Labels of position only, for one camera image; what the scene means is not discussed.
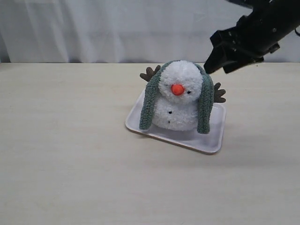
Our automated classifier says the white plastic tray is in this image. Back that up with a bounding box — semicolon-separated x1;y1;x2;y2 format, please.
125;91;226;155

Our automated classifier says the white plush snowman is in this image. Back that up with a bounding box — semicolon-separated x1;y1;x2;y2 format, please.
140;60;227;131

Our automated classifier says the white backdrop curtain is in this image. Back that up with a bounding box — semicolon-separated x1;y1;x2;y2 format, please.
0;0;300;64

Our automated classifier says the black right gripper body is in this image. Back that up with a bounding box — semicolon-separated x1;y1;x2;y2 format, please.
210;0;300;63

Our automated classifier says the green fuzzy scarf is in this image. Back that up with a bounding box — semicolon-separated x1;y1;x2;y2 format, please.
139;60;214;135

